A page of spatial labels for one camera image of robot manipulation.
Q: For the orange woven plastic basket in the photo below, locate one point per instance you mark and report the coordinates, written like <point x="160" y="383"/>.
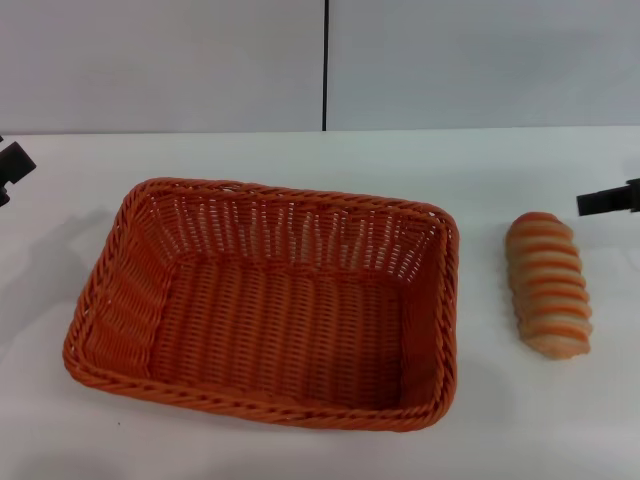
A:
<point x="270" y="310"/>

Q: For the striped orange and cream bread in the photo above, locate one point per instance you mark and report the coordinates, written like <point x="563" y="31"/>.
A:
<point x="550" y="290"/>

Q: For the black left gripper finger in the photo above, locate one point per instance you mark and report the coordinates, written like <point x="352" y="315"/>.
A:
<point x="4" y="195"/>
<point x="15" y="162"/>

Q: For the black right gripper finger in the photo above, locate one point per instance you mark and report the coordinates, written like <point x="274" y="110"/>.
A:
<point x="607" y="202"/>

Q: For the black vertical wall seam strip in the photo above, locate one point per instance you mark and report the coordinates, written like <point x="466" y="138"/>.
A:
<point x="326" y="65"/>

